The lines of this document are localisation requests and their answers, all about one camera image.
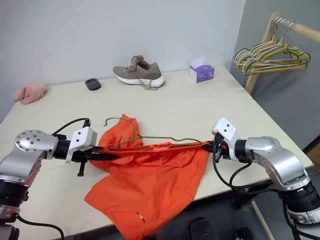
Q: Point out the bunch of hangers on rack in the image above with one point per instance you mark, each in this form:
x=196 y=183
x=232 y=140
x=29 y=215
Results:
x=241 y=53

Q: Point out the light wooden clothes rack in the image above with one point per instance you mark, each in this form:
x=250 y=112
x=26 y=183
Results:
x=305 y=29

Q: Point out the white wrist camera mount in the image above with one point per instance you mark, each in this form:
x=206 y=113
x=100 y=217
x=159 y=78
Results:
x=226 y=128
x=83 y=136

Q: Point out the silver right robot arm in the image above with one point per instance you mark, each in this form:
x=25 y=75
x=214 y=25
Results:
x=277 y=160

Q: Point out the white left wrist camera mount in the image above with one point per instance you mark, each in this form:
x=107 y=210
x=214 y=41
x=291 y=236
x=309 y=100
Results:
x=83 y=136

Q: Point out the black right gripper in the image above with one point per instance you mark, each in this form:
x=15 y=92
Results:
x=220 y=147

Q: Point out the black round puck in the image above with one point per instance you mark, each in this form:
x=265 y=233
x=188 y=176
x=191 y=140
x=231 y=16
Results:
x=93 y=84

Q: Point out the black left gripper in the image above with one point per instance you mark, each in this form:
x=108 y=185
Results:
x=81 y=156

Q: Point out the purple tissue box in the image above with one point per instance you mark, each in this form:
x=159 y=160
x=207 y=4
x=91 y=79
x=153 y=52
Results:
x=202 y=72

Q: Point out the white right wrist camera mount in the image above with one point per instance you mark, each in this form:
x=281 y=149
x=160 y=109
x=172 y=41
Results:
x=226 y=128

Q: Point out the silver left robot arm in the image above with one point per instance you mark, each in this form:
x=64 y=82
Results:
x=27 y=150

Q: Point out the black table frame bracket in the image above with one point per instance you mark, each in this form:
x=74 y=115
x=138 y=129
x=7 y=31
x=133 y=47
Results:
x=246 y=197

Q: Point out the dark rounded shape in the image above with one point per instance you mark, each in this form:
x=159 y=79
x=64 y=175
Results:
x=202 y=228

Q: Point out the taupe sneaker with white sole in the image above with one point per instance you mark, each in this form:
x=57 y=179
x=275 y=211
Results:
x=140 y=71

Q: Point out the orange shorts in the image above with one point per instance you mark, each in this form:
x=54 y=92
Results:
x=150 y=180

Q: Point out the pink fluffy cloth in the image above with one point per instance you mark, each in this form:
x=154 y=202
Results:
x=30 y=92

